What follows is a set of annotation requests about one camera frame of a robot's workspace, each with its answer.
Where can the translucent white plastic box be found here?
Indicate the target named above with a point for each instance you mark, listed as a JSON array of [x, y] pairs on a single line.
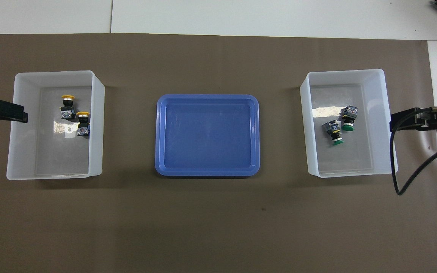
[[355, 159], [70, 159]]

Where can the brown table mat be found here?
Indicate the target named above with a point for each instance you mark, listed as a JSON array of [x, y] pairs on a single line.
[[203, 212]]

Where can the yellow push button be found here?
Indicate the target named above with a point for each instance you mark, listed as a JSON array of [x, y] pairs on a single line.
[[83, 129], [68, 112]]

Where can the white paper label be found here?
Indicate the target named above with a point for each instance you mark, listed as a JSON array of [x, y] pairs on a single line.
[[69, 133]]

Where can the green push button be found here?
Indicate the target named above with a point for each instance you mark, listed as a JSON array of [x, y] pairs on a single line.
[[349, 113], [333, 129]]

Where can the blue plastic tray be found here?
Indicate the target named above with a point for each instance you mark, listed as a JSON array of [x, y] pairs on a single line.
[[173, 151]]

